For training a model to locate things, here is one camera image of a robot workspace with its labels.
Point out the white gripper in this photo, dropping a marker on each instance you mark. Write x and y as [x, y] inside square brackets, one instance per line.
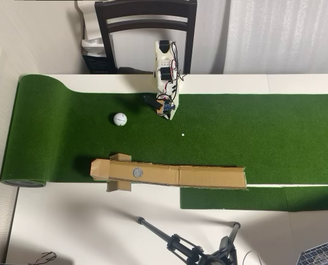
[152, 101]

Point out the white golf ball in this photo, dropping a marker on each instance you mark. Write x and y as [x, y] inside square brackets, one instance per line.
[120, 119]

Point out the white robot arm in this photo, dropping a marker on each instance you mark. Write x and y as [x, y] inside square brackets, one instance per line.
[161, 59]

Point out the round gray felt mark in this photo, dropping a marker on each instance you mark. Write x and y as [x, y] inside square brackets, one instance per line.
[138, 172]

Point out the long green putting mat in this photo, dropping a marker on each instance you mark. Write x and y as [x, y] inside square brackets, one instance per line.
[235, 124]

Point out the dark blue printed box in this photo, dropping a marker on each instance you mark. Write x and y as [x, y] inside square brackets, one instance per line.
[96, 64]

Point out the brown cardboard ramp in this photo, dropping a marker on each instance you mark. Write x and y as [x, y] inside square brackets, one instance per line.
[202, 176]

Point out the cardboard cross support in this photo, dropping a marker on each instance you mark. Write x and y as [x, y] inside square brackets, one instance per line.
[119, 186]

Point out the dark wooden chair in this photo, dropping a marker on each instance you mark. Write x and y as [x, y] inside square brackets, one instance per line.
[147, 9]

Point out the white plastic appliance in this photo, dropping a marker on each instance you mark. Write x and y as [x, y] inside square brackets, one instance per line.
[90, 25]

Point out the green turf piece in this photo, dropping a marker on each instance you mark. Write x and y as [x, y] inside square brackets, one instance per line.
[230, 198]

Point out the white curtain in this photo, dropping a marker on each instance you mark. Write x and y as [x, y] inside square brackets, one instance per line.
[276, 36]

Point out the tangled black thread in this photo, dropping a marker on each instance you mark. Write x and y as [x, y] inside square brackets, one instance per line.
[51, 253]

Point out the silver laptop keyboard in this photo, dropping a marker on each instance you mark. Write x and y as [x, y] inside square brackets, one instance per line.
[320, 254]

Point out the blue wrist camera board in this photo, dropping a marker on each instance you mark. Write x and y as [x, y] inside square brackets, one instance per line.
[167, 107]

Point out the black camera tripod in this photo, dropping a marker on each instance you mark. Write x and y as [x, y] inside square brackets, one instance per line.
[180, 244]

